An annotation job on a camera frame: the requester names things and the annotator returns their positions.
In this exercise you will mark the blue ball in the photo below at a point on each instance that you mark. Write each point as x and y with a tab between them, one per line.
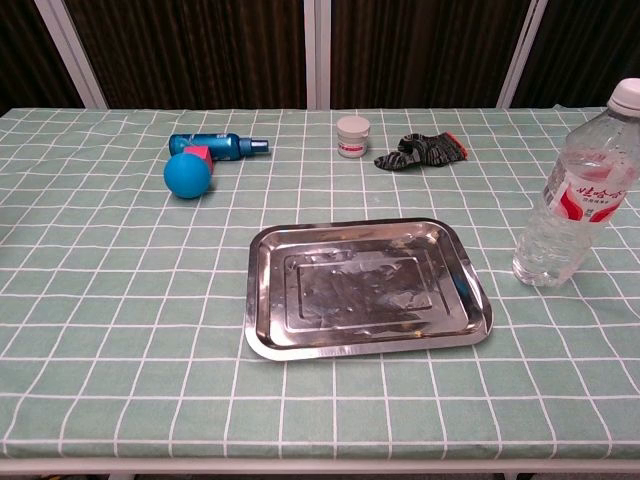
186	176

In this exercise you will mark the striped grey knit glove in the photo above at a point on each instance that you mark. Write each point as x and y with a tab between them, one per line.
425	150

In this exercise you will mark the stainless steel rectangular tray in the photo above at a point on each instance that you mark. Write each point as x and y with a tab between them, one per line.
360	290

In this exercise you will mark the pink cube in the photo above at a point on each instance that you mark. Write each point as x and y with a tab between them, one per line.
198	153

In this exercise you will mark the green checkered tablecloth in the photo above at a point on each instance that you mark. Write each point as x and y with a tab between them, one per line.
125	325

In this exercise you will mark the transparent plastic water bottle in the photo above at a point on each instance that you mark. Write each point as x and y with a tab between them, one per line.
565	210

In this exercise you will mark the small white lidded jar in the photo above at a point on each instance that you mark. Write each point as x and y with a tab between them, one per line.
352	137

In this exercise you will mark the blue spray bottle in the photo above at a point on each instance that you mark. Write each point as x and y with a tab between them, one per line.
220	144

